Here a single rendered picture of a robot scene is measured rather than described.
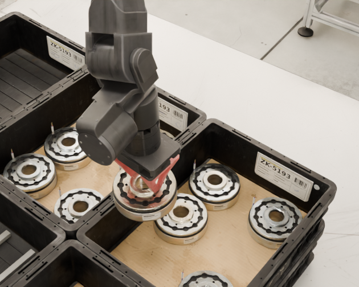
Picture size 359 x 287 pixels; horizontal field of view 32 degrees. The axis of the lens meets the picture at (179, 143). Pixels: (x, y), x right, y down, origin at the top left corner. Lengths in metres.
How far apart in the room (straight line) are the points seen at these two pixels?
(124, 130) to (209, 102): 0.87
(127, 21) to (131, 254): 0.52
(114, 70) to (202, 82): 0.95
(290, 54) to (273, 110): 1.44
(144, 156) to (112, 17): 0.22
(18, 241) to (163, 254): 0.27
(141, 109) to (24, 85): 0.74
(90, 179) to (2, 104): 0.32
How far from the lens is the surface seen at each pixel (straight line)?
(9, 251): 1.20
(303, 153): 1.56
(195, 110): 1.29
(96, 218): 1.09
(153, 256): 1.16
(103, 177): 1.29
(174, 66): 1.78
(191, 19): 3.26
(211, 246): 1.18
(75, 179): 1.29
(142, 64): 0.79
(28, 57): 1.62
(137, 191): 0.98
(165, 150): 0.91
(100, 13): 0.80
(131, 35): 0.79
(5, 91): 1.52
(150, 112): 0.84
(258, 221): 1.19
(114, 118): 0.80
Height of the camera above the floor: 1.78
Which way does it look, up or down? 44 degrees down
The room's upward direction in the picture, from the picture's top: 3 degrees clockwise
